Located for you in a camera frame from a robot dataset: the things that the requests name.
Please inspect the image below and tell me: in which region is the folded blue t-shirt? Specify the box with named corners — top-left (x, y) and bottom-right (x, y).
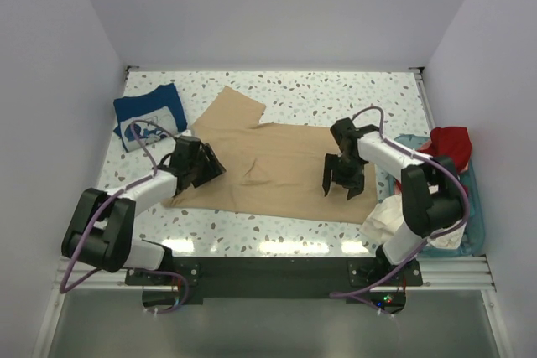
top-left (113, 83), bottom-right (187, 153)

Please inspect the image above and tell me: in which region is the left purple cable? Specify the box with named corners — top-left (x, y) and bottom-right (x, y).
top-left (59, 119), bottom-right (192, 315)

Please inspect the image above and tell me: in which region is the clear blue plastic bin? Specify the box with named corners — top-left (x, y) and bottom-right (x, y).
top-left (386, 134), bottom-right (486, 258)

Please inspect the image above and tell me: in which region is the purple cable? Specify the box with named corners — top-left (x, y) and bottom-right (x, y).
top-left (329, 106), bottom-right (471, 307)
top-left (59, 119), bottom-right (192, 315)

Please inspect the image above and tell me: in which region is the beige t-shirt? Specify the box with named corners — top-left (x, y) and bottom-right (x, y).
top-left (162, 87), bottom-right (378, 224)

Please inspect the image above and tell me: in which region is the white t-shirt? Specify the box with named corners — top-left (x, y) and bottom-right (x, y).
top-left (360, 195), bottom-right (466, 250)

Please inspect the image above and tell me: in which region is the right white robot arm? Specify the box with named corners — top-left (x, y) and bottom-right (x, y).
top-left (322, 118), bottom-right (470, 289)

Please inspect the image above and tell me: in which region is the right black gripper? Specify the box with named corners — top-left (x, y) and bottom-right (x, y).
top-left (322, 153), bottom-right (364, 200)

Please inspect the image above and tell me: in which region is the red t-shirt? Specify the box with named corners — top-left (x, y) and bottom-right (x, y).
top-left (418, 127), bottom-right (472, 173)

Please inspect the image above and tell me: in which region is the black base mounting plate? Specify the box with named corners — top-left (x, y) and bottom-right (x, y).
top-left (125, 255), bottom-right (423, 317)

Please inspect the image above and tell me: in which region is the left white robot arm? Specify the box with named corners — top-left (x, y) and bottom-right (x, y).
top-left (60, 136), bottom-right (226, 293)

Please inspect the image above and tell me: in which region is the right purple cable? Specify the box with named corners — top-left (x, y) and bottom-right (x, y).
top-left (329, 106), bottom-right (471, 307)

